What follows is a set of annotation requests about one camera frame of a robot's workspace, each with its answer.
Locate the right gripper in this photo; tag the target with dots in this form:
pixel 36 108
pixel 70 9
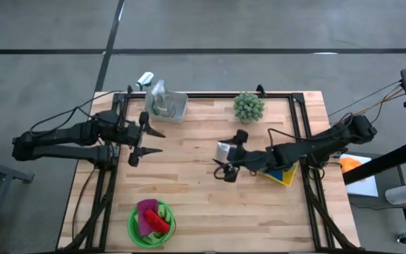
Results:
pixel 240 157

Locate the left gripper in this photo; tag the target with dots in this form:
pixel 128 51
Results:
pixel 136 135

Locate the small white bottle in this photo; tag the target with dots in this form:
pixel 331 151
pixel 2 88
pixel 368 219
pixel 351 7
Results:
pixel 223 151

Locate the blue sponge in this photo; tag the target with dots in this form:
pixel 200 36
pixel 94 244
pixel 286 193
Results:
pixel 277 176

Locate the Simple Green spray bottle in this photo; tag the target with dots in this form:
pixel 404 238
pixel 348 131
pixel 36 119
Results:
pixel 144 79

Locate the yellow plastic basket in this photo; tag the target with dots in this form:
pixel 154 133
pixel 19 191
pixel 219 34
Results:
pixel 291 174

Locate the magenta cloth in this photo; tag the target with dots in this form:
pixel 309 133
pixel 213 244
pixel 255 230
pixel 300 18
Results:
pixel 146 215

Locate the red cloth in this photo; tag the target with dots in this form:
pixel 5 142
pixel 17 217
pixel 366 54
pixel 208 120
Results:
pixel 157 222

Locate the green plastic bucket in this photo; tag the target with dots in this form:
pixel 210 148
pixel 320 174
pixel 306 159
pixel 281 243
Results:
pixel 132 229

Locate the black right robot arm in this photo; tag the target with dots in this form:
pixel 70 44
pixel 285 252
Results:
pixel 312 148

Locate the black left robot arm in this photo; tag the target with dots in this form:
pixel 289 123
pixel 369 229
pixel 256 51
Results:
pixel 65 132

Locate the potted succulent plant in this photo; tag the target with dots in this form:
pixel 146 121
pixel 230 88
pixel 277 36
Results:
pixel 249 107

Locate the orange object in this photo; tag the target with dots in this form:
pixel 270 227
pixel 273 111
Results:
pixel 350 165

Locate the white paper sheet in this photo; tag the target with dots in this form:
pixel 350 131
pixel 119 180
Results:
pixel 363 187

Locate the grey metal table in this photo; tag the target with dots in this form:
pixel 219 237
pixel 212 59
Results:
pixel 5 171

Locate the black metal beam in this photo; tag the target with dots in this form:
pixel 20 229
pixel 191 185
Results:
pixel 382 162

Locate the white roll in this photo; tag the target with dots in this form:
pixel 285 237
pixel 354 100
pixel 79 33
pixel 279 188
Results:
pixel 400 194

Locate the black caster wheel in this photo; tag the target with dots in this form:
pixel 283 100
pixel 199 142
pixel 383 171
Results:
pixel 403 238

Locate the black table frame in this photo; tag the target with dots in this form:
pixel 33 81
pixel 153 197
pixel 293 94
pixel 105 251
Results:
pixel 277 95

